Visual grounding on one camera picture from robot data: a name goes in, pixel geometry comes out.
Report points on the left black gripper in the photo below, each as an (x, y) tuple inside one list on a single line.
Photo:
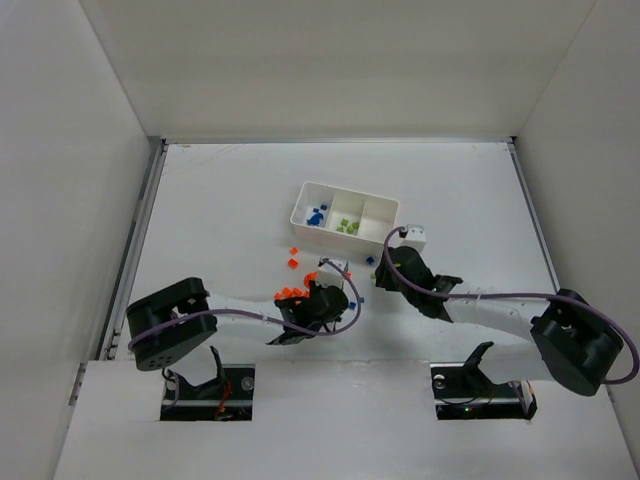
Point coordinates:
[(310, 288)]

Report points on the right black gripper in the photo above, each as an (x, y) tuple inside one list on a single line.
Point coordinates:
[(388, 267)]

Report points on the large blue arch lego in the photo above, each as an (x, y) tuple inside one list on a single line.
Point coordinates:
[(316, 220)]

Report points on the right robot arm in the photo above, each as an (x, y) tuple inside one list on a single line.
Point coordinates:
[(560, 337)]

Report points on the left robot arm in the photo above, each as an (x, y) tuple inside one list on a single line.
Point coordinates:
[(168, 325)]

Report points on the large orange round lego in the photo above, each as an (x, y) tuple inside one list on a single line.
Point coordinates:
[(310, 277)]

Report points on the white three-compartment container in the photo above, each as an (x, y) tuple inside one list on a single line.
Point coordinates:
[(376, 214)]

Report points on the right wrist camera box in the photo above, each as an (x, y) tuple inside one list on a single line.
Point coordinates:
[(414, 237)]

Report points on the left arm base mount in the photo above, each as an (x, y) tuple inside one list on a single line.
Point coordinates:
[(227, 397)]

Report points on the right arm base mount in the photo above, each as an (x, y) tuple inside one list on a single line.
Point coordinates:
[(462, 392)]

